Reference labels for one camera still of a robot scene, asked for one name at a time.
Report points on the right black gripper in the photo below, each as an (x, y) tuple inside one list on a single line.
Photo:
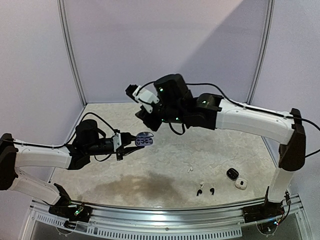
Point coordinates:
[(150, 120)]

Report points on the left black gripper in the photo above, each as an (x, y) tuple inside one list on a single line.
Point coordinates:
[(125, 137)]

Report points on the purple earbud charging case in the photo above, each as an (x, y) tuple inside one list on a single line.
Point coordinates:
[(142, 136)]

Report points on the black stem earbud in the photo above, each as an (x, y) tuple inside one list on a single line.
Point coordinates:
[(199, 192), (212, 191)]

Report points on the black earbud charging case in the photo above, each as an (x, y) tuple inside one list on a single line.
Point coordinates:
[(232, 174)]

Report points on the purple earbud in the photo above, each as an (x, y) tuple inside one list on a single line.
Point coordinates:
[(148, 141), (139, 141)]

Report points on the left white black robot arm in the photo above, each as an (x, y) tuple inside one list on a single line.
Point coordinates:
[(89, 141)]

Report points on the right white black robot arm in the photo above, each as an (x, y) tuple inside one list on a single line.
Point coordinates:
[(173, 103)]

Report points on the white earbud charging case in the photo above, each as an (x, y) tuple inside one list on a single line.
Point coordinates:
[(241, 183)]

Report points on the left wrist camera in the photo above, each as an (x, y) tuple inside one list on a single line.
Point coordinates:
[(116, 138)]

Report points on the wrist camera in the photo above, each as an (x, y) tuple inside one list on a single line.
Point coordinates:
[(142, 96), (116, 138)]

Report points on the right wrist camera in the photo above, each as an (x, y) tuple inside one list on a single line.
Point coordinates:
[(142, 96)]

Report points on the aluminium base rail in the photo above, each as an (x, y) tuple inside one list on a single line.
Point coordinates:
[(225, 222)]

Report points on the left aluminium frame post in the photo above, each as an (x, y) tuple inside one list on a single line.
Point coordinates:
[(61, 5)]

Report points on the aluminium frame post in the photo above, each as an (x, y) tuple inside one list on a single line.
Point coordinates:
[(61, 5), (262, 50)]

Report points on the right aluminium frame post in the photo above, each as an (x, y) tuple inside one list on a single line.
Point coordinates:
[(262, 50)]

